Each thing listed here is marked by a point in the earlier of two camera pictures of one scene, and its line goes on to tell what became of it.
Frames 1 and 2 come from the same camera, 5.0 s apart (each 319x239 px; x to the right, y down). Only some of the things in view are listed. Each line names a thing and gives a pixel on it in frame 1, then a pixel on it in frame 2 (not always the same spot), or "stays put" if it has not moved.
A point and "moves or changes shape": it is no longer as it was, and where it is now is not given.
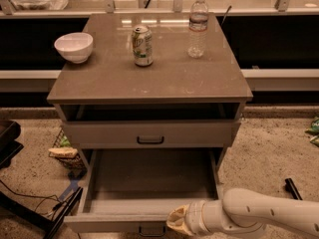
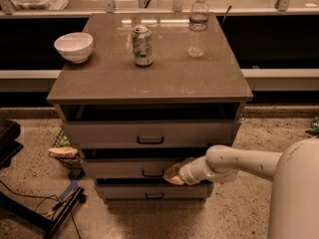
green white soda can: [142, 44] stays put
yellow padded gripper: [193, 217] → [186, 174]
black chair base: [9, 131] stays put
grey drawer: [134, 190] moves or changes shape
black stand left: [36, 217] stays put
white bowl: [76, 46] stays put
